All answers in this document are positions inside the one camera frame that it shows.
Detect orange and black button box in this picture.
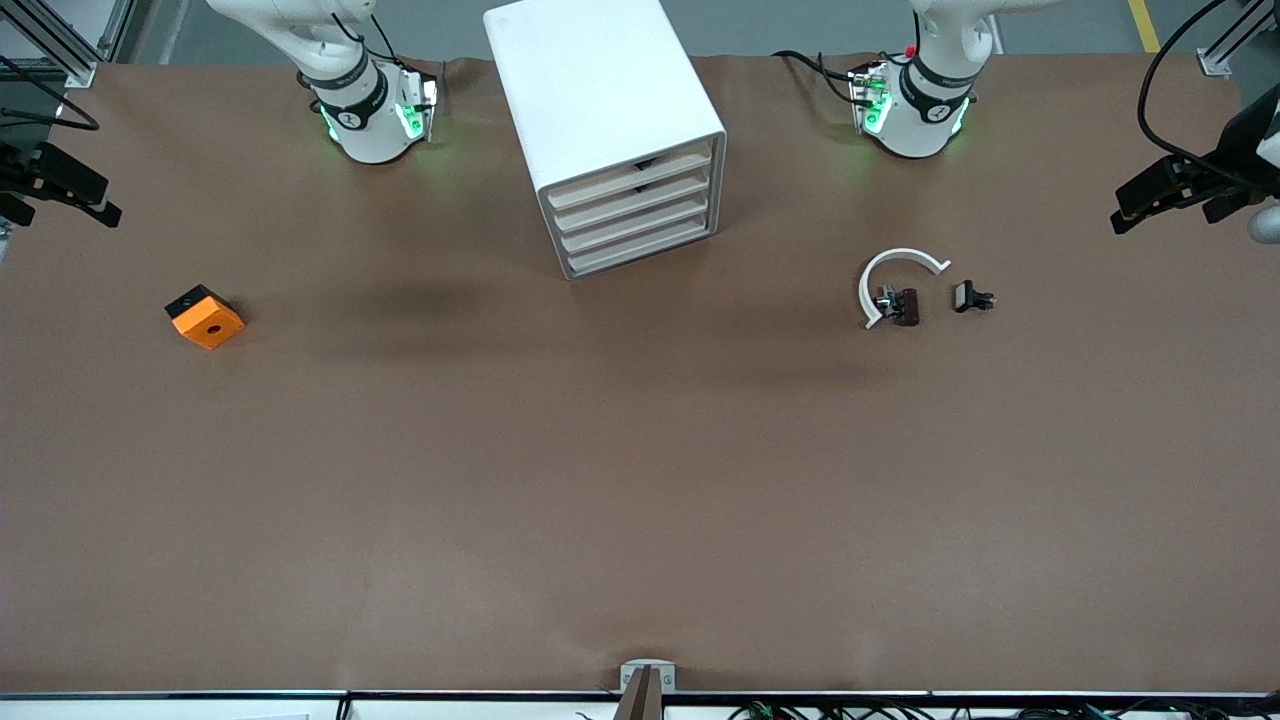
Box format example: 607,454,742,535
165,285,246,351

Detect white drawer cabinet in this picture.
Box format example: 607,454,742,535
484,0,728,282

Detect small brown electrical component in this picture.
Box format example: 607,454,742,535
875,287,921,328

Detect brown table cover sheet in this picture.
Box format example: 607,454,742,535
0,52,1280,696

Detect aluminium frame post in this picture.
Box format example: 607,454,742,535
0,0,136,89
1195,0,1280,79

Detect white curved plastic ring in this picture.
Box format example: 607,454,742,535
858,248,953,331

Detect black right arm base cable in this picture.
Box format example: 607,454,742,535
330,0,446,76

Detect black arm base cable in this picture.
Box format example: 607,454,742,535
330,0,446,76
772,48,866,106

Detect black left arm base cable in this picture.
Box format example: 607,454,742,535
772,48,866,106

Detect black white table edge rail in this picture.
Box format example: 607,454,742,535
0,688,1280,720

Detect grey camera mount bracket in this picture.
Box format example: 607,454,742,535
615,658,678,720

